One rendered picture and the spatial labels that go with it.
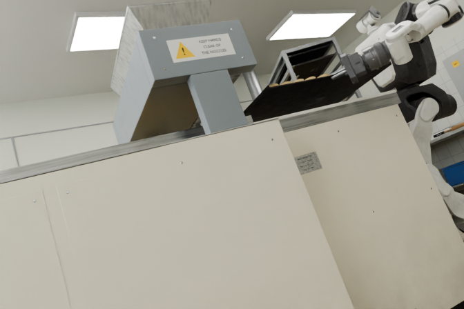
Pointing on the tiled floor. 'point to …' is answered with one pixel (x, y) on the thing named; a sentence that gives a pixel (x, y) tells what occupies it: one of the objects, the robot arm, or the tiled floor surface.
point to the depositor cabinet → (170, 230)
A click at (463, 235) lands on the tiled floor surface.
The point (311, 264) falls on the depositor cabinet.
